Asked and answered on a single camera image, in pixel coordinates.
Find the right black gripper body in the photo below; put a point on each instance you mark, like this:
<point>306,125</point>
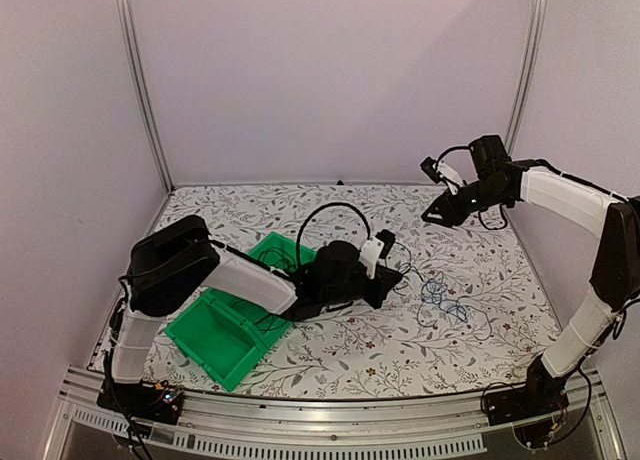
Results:
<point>460,214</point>

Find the left aluminium frame post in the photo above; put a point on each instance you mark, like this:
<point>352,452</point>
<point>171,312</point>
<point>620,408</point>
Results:
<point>140,84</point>

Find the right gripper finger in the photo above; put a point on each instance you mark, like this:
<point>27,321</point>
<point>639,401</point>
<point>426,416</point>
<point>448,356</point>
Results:
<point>437,210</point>
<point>444,222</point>

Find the floral patterned table mat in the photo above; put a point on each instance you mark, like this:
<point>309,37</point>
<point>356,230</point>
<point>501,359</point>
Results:
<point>468,313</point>

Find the green three-compartment bin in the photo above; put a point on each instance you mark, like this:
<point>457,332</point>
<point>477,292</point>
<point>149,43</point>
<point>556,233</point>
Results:
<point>225,335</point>

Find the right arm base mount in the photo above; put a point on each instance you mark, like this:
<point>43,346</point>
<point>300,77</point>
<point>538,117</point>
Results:
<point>527,405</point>

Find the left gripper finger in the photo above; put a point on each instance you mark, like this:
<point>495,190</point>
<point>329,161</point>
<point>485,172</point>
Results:
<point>388,276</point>
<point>381,292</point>

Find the aluminium frame post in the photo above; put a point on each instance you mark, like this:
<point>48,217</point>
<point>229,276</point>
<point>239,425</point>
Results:
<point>140,84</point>
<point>532,45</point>

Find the right aluminium frame post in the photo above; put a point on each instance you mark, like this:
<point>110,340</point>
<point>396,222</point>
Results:
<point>532,45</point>

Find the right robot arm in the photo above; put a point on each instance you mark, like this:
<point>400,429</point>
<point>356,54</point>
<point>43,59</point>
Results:
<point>482,175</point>

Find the front aluminium rail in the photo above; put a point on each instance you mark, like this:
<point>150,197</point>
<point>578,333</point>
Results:
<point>217,426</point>

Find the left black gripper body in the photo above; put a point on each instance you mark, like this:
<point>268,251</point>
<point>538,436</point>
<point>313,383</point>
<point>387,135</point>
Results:
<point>381,284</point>

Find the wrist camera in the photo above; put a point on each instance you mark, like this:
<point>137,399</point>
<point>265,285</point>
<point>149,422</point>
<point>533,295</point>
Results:
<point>374,249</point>
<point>440,172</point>

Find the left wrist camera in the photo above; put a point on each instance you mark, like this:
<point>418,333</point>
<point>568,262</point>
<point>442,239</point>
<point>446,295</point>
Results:
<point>374,249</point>

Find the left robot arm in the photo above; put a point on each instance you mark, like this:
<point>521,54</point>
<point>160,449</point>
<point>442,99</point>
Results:
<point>168,266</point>

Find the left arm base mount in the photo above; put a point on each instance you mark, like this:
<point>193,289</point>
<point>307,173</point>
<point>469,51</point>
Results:
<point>158,402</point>

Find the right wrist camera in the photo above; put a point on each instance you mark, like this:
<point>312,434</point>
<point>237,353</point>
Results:
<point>440,172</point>

